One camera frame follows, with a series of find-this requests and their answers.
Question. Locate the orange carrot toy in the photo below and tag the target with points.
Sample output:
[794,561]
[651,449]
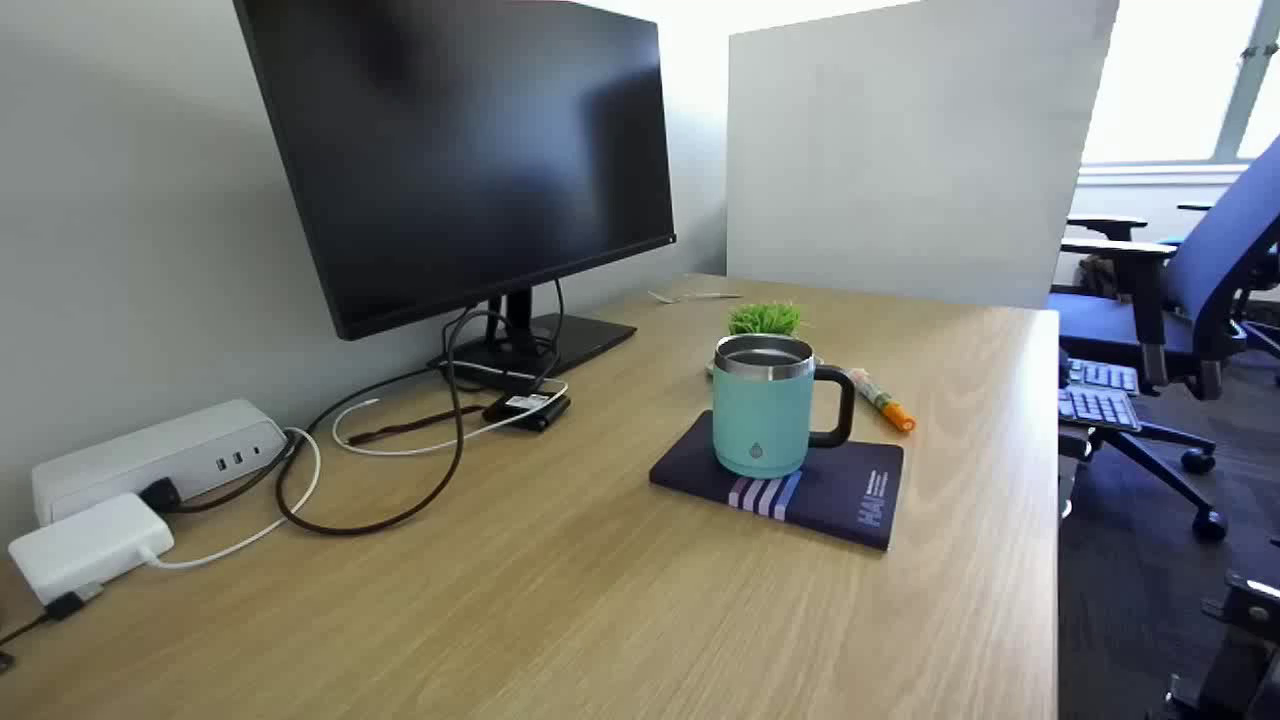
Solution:
[881,403]

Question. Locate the black monitor stand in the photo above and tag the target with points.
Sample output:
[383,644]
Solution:
[561,343]

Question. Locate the small black hub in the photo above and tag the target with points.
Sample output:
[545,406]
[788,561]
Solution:
[529,408]

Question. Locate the teal metal mug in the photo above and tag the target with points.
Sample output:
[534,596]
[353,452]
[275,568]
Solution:
[761,415]

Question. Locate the green plant in white pot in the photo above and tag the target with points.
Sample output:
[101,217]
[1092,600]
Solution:
[767,317]

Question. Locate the navy striped notebook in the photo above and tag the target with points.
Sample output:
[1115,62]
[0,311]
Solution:
[840,494]

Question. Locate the black computer monitor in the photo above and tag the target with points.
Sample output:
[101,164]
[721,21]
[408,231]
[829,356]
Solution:
[455,147]

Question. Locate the grey keypad device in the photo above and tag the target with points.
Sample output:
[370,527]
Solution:
[1100,393]

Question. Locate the white power strip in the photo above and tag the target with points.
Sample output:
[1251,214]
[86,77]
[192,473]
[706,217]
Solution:
[144,452]

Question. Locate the white power adapter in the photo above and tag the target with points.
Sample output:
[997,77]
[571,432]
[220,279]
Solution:
[86,547]

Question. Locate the blue office chair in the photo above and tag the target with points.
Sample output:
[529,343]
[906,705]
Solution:
[1227,252]

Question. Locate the black metal equipment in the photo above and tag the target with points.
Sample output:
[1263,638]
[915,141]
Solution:
[1245,654]

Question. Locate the window with white frame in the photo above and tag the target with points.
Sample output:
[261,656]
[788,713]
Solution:
[1175,80]

